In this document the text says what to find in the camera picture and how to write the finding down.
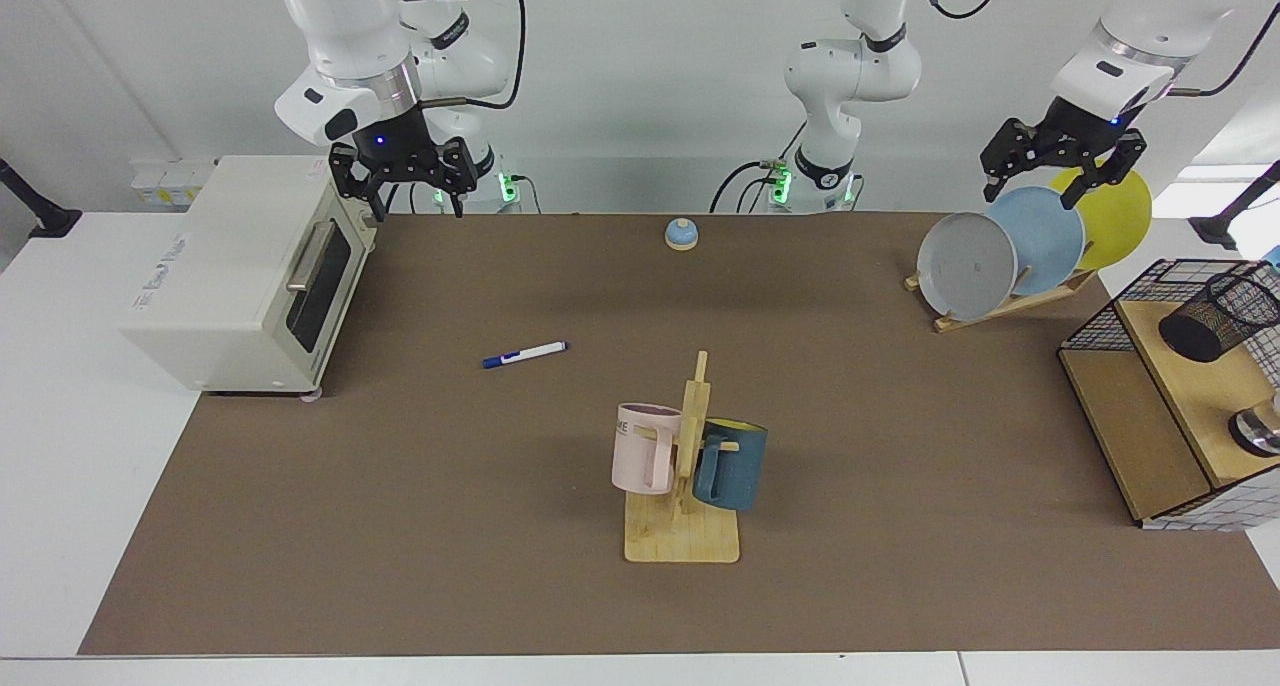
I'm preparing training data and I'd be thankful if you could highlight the round silver metal lid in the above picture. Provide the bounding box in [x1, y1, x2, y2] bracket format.
[1228, 394, 1280, 458]

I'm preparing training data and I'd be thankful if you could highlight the brown table cloth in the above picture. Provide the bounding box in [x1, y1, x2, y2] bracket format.
[78, 212, 1280, 657]

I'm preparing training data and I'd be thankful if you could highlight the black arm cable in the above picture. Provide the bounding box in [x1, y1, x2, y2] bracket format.
[418, 0, 528, 110]
[915, 0, 1280, 99]

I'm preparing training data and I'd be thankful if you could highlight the pale toaster oven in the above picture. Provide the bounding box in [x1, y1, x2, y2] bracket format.
[118, 155, 379, 399]

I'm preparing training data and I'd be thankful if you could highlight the yellow plate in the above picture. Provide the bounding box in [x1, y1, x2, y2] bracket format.
[1050, 166, 1153, 272]

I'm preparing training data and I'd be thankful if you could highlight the light blue plate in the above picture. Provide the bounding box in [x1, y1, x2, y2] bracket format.
[985, 186, 1087, 297]

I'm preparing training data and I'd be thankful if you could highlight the pink mug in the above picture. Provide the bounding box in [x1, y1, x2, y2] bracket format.
[611, 403, 683, 495]

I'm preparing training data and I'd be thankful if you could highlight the white marker with blue cap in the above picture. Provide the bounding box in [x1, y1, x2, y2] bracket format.
[482, 342, 568, 370]

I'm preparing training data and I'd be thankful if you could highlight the wooden plate rack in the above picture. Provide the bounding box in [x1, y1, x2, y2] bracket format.
[904, 266, 1099, 334]

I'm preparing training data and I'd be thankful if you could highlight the black mesh pen holder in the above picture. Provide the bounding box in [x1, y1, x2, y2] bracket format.
[1158, 271, 1280, 364]

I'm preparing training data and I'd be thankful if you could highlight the wire basket with wooden floor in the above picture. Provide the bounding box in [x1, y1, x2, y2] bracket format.
[1058, 258, 1280, 533]

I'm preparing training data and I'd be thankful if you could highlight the wooden cup stand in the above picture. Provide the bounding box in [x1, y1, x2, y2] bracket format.
[624, 351, 742, 565]

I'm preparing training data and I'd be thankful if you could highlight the dark blue mug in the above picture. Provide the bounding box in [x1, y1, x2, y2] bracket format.
[692, 419, 769, 512]

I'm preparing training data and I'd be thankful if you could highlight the black camera stand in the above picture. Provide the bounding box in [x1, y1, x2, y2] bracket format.
[1188, 161, 1280, 252]
[0, 158, 83, 239]

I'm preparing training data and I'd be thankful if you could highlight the grey plate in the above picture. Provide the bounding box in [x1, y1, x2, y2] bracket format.
[917, 212, 1019, 322]

